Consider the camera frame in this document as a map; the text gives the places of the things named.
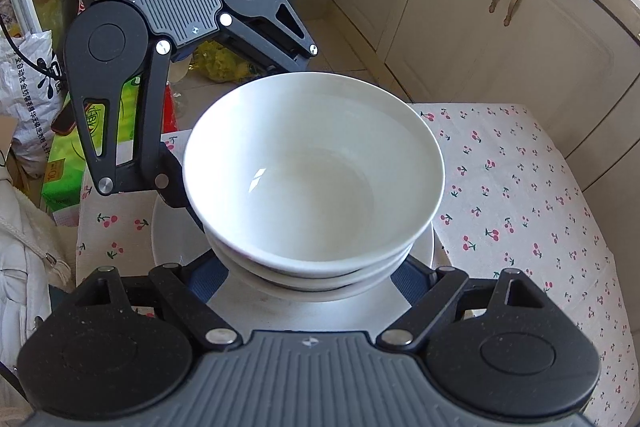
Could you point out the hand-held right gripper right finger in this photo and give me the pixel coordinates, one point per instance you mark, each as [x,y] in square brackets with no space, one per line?
[410,282]

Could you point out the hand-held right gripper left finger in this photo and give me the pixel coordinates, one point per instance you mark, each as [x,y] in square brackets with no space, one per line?
[207,279]

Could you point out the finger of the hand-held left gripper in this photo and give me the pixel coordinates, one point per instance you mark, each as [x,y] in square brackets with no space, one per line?
[150,132]
[265,44]

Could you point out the white fruit print plate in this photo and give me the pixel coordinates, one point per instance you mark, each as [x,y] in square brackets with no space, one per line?
[167,242]

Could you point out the red packet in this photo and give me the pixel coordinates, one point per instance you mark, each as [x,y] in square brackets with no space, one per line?
[171,107]

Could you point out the yellow plastic bag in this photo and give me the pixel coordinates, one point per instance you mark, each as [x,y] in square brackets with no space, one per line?
[220,64]

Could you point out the green cardboard box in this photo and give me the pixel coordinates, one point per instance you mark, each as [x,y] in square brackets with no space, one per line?
[62,167]

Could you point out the cherry print tablecloth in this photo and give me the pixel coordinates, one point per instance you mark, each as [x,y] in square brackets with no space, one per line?
[500,207]

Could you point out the white printed plastic bag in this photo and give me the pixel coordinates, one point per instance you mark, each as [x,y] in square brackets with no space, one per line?
[30,102]

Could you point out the brown cardboard box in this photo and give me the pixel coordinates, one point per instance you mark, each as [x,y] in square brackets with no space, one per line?
[7,137]

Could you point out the person's white jacket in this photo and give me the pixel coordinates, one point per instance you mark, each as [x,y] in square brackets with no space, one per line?
[25,267]

